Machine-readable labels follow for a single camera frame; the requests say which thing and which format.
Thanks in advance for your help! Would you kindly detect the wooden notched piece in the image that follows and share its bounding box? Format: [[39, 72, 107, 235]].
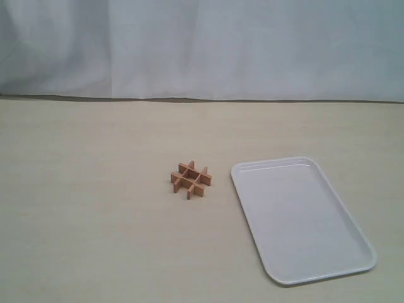
[[171, 167, 212, 186], [171, 173, 212, 192], [171, 160, 195, 193], [183, 167, 212, 200]]

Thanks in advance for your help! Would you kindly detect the white plastic tray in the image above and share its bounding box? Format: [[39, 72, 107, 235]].
[[231, 157, 377, 286]]

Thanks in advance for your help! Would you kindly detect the white backdrop curtain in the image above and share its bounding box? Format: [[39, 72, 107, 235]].
[[1, 1, 403, 102]]

